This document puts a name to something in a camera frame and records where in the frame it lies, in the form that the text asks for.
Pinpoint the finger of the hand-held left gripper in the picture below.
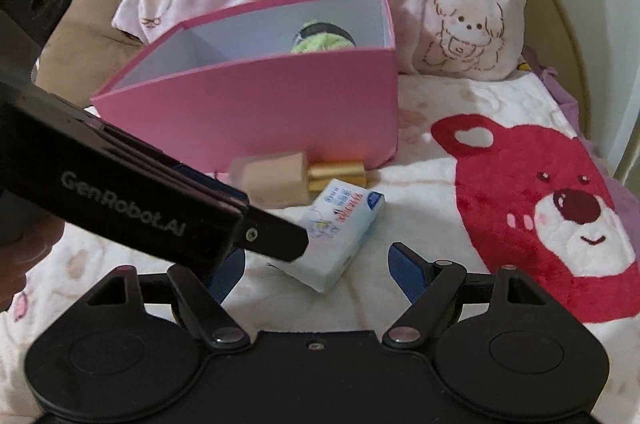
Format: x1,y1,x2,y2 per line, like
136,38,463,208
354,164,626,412
235,203,310,264

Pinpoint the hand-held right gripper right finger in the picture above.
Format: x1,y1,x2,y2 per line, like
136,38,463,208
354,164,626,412
382,243,551,348

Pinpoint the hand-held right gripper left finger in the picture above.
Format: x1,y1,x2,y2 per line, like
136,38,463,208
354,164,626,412
86,249,248,349

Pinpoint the small white tissue packet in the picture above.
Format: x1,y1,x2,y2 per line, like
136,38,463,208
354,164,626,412
272,178,386,292

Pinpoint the pink cardboard box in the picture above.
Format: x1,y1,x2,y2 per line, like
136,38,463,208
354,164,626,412
90,0,399,175

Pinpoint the person's left hand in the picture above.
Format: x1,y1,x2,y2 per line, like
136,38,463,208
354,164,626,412
0,214,65,312

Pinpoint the bear printed blanket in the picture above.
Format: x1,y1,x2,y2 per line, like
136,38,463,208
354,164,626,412
0,69,640,424

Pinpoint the brown cushion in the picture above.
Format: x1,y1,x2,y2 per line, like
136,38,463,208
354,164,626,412
37,0,156,106

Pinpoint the green fuzzy round object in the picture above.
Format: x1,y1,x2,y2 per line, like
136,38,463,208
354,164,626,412
291,21,357,55

